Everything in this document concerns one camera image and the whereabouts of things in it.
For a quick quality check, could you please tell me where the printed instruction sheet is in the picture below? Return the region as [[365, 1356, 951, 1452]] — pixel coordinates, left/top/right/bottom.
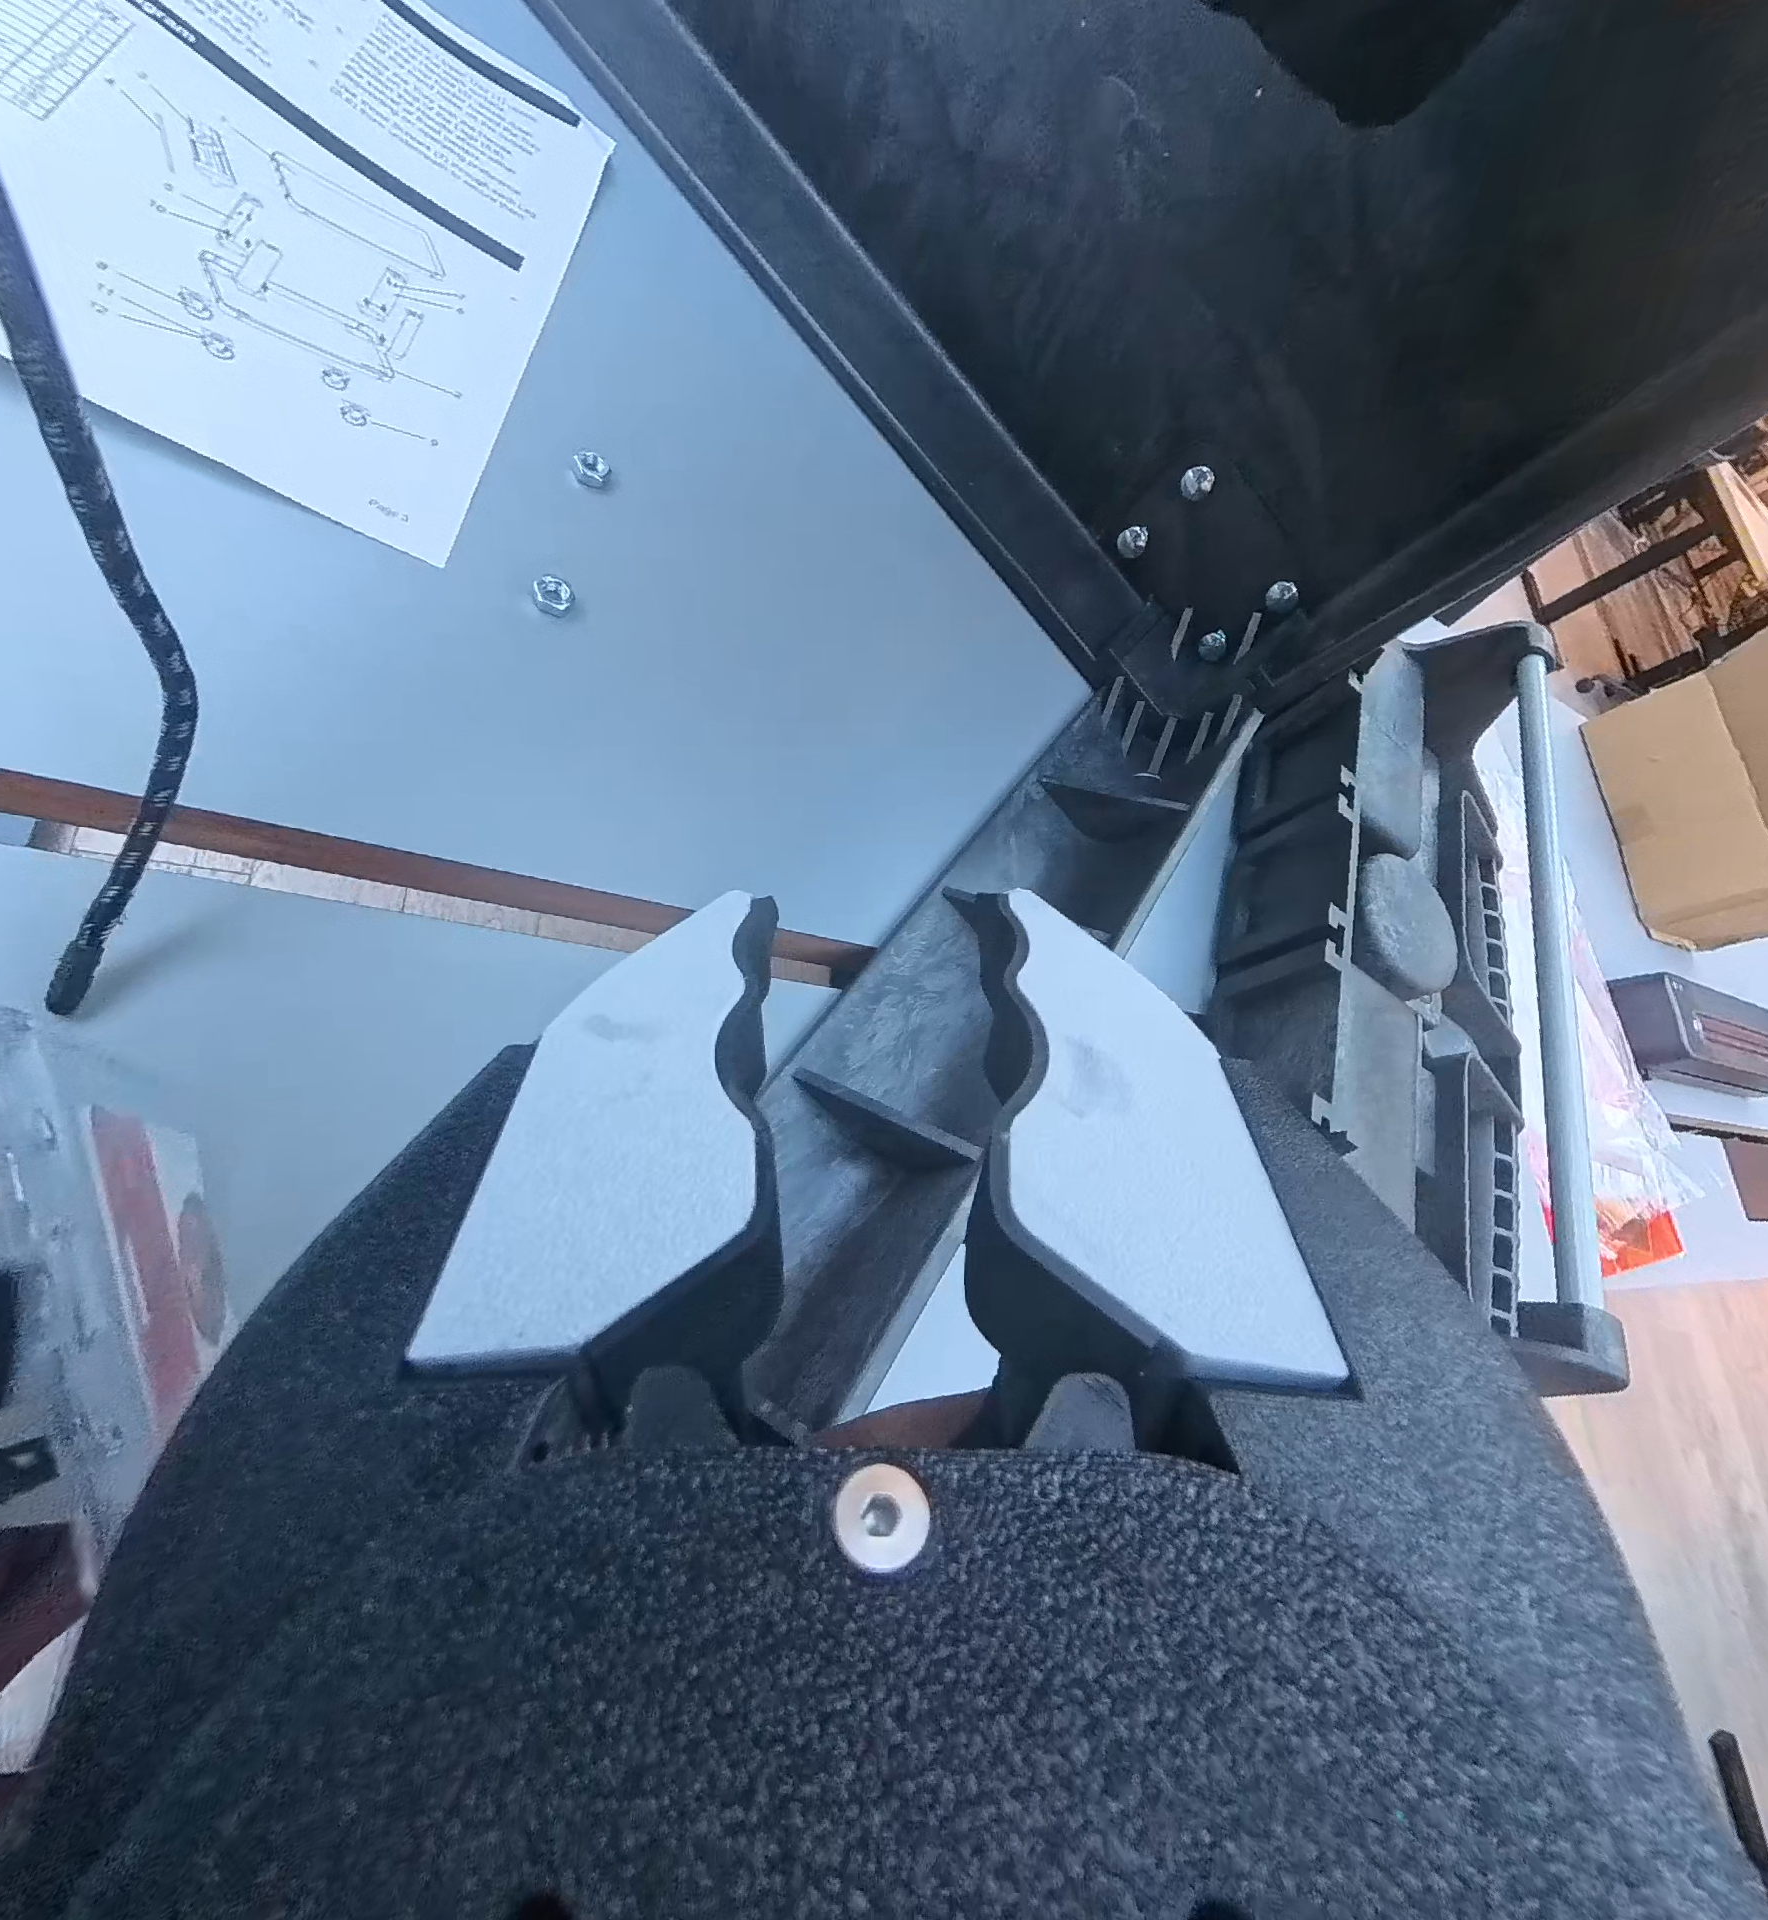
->
[[0, 0, 619, 571]]

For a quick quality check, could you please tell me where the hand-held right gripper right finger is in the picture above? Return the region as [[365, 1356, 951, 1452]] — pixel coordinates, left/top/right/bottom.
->
[[945, 888, 1353, 1393]]

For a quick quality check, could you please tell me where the black chair leg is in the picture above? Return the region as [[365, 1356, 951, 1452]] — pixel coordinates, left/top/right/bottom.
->
[[1707, 1729, 1768, 1920]]

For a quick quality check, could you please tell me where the black plastic cart shelf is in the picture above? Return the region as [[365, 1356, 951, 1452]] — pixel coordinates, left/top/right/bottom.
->
[[525, 0, 1768, 727]]

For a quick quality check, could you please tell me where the cardboard box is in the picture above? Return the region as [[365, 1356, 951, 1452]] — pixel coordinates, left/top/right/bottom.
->
[[1579, 587, 1768, 951]]

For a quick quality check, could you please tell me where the dark brown panel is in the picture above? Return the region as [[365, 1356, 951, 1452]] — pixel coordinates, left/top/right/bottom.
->
[[1668, 1115, 1768, 1227]]

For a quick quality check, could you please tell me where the black metal rack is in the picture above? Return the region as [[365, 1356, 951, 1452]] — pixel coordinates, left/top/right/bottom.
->
[[1526, 383, 1768, 706]]

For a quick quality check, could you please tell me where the black plastic cart leg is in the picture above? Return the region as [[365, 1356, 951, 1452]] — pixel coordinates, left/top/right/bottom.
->
[[747, 684, 1269, 1435]]

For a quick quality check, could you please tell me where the black braided cable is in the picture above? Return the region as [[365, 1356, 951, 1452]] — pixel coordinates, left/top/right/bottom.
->
[[0, 0, 204, 1023]]

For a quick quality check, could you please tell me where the black cart handle metal tube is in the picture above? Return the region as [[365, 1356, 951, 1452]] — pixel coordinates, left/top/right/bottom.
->
[[1212, 618, 1634, 1402]]

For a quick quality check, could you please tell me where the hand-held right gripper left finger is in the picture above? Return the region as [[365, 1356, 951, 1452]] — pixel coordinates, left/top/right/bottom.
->
[[404, 894, 787, 1402]]

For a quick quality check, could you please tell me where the clear bag with red label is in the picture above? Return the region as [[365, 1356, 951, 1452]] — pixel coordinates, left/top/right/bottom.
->
[[0, 997, 236, 1445]]

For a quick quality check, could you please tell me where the black case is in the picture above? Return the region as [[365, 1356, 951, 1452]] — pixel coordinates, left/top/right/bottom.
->
[[1611, 974, 1768, 1101]]

